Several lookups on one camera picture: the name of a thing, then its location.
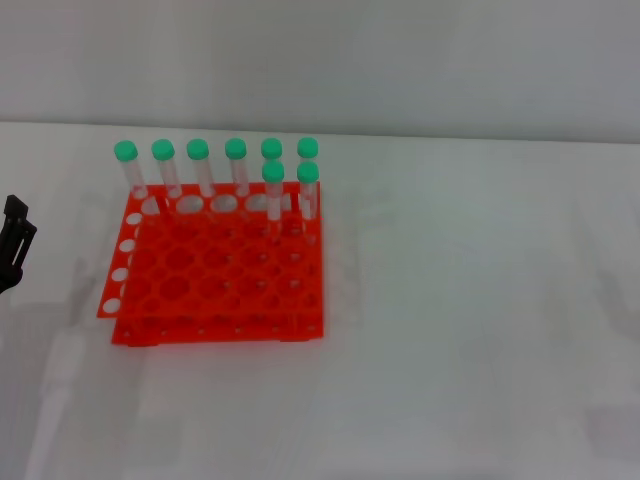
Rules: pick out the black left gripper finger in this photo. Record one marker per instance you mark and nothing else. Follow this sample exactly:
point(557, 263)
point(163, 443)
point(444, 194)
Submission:
point(14, 212)
point(25, 240)

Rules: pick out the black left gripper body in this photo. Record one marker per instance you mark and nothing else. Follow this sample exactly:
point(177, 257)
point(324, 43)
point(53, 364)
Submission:
point(10, 277)

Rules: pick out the orange plastic test tube rack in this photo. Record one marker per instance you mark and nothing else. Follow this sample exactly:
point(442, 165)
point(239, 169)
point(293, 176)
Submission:
point(215, 270)

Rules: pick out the clear tube with green cap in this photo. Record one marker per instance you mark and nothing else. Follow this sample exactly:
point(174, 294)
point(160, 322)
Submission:
point(197, 148)
point(235, 148)
point(308, 172)
point(162, 149)
point(125, 151)
point(273, 172)
point(307, 147)
point(271, 147)

